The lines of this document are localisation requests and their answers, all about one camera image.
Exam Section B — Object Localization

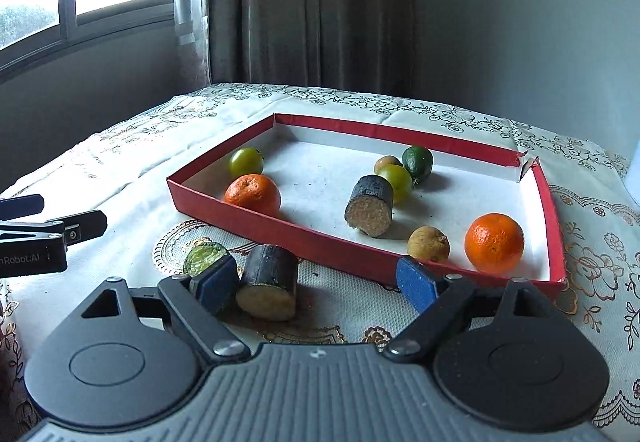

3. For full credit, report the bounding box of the brown longan fruit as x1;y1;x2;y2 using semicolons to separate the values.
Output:
407;226;450;263
374;155;402;174

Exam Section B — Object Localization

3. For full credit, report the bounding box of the dark sugarcane piece yellow end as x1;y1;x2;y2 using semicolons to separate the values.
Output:
235;245;298;321

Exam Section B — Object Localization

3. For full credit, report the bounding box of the large orange mandarin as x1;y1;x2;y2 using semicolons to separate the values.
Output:
464;213;525;275

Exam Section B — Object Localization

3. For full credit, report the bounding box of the dark sugarcane piece pale end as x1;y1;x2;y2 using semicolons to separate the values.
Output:
344;174;394;237

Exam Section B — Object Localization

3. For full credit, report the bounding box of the large green tomato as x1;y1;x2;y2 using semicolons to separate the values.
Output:
378;165;412;203

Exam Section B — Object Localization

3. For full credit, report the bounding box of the small dark green cucumber end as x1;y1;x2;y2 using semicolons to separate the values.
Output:
402;145;434;185

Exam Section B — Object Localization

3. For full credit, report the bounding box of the small green tomato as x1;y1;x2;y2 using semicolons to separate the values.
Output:
228;147;264;180

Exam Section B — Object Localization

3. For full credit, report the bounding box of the green cucumber piece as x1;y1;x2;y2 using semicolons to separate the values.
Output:
182;240;228;277

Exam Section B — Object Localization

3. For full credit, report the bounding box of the white floral embroidered tablecloth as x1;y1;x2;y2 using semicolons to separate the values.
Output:
1;84;639;441

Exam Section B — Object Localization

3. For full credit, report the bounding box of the small orange mandarin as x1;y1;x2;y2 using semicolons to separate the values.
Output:
222;174;281;217

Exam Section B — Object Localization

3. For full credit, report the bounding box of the red cardboard box tray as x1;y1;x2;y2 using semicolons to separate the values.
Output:
167;113;565;295

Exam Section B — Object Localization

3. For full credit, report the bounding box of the light blue electric kettle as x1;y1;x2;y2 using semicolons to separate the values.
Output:
624;165;640;205

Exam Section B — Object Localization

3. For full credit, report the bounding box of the brown grey curtain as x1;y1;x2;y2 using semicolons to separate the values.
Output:
174;0;417;98

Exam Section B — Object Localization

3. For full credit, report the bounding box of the window frame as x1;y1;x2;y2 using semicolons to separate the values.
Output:
0;0;194;83

